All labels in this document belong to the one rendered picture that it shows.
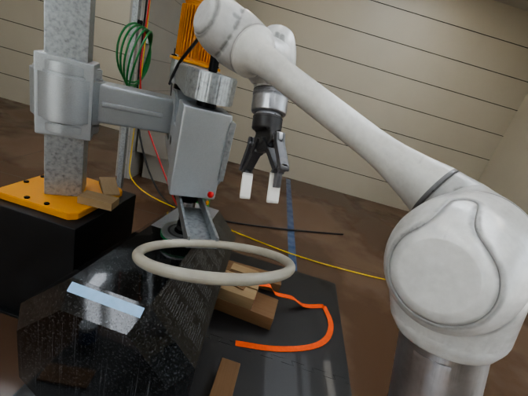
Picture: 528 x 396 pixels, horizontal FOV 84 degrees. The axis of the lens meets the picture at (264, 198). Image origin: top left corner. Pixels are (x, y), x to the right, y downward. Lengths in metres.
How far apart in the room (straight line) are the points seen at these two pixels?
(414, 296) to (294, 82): 0.40
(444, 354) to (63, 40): 1.90
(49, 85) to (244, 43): 1.40
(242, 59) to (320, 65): 5.57
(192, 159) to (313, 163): 5.09
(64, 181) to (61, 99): 0.49
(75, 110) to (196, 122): 0.77
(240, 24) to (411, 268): 0.50
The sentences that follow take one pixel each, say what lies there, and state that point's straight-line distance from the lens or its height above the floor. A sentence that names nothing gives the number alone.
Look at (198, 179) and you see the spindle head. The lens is 1.41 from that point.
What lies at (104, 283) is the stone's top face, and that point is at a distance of 1.38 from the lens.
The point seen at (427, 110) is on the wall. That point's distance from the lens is 6.73.
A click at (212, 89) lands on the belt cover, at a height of 1.63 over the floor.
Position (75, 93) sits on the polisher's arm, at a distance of 1.88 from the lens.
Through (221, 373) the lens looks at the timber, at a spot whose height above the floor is 0.14.
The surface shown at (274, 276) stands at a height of 1.27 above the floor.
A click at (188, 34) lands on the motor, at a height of 1.84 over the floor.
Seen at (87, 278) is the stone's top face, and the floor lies 0.82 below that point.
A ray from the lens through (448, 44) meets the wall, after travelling 6.83.
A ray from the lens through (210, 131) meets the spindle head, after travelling 1.35.
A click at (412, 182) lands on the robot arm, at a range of 0.55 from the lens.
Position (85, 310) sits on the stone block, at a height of 0.76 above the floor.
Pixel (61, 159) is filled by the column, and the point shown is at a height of 1.01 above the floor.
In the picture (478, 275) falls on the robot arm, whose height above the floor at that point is 1.61.
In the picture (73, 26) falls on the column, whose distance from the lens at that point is 1.92.
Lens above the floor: 1.71
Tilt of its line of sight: 21 degrees down
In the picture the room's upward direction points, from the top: 16 degrees clockwise
